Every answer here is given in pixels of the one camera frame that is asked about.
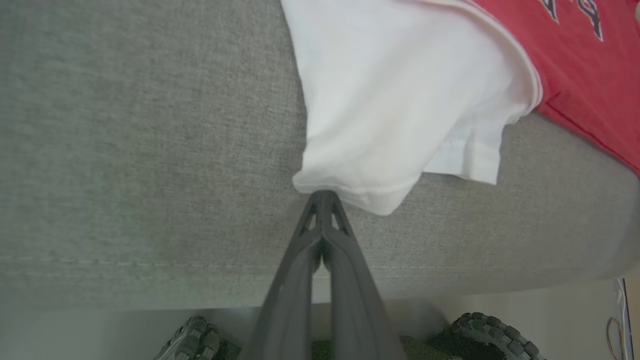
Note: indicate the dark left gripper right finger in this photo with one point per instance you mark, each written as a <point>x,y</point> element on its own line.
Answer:
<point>357,310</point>

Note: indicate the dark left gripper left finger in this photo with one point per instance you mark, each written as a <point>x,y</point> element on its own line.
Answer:
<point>290,310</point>

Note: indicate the red Bulls basketball jersey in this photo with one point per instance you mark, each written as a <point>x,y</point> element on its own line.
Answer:
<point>390,100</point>

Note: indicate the black knobby robot wheel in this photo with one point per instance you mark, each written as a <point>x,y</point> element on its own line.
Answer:
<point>192,340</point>
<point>500,335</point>

